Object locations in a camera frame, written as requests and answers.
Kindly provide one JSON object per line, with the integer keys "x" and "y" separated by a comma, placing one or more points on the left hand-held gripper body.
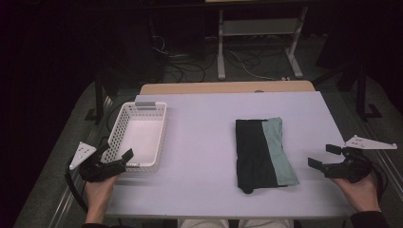
{"x": 95, "y": 171}

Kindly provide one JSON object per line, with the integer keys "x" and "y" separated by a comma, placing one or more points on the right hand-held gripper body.
{"x": 351, "y": 166}

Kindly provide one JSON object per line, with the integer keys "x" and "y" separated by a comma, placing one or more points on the white perforated plastic basket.
{"x": 142, "y": 139}

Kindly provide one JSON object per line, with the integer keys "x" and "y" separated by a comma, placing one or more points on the black and teal pants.
{"x": 253, "y": 152}

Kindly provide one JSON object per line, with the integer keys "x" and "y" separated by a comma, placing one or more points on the person's left hand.
{"x": 99, "y": 190}

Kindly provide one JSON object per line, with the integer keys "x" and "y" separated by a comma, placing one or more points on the person's right hand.
{"x": 359, "y": 193}

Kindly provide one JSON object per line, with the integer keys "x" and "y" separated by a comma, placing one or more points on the black metal stand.
{"x": 99, "y": 98}
{"x": 362, "y": 95}

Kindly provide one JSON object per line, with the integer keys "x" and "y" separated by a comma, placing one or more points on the white power strip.
{"x": 285, "y": 78}

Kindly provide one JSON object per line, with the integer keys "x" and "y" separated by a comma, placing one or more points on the light wooden table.
{"x": 228, "y": 87}

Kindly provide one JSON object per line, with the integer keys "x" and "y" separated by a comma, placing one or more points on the white metal stand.
{"x": 258, "y": 30}

